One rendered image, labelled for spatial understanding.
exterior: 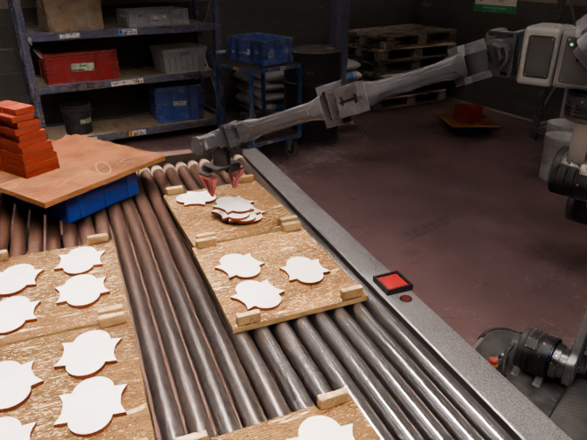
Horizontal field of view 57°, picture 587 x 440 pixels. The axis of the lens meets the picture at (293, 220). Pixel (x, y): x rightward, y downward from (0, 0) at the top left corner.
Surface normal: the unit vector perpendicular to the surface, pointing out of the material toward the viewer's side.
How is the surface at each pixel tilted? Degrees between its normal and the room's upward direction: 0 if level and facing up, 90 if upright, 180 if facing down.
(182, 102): 90
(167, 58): 96
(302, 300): 0
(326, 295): 0
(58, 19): 84
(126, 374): 0
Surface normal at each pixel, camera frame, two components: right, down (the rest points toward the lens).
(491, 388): 0.00, -0.90
